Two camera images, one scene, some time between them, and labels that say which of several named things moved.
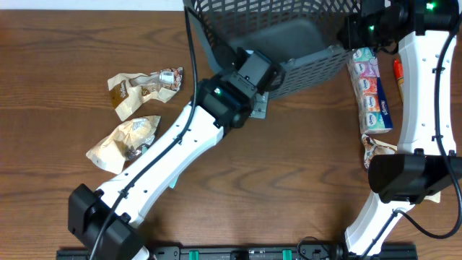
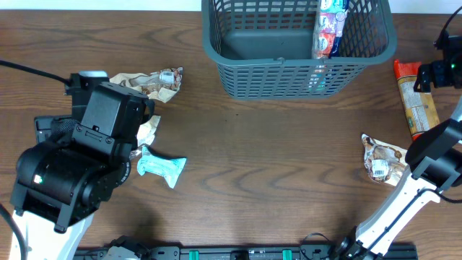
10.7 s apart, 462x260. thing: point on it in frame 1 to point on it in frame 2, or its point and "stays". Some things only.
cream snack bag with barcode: x=127 y=90 stays
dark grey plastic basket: x=302 y=35 stays
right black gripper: x=351 y=35 to x=441 y=77
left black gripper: x=271 y=89 to x=53 y=129
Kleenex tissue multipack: x=364 y=68 to x=328 y=27
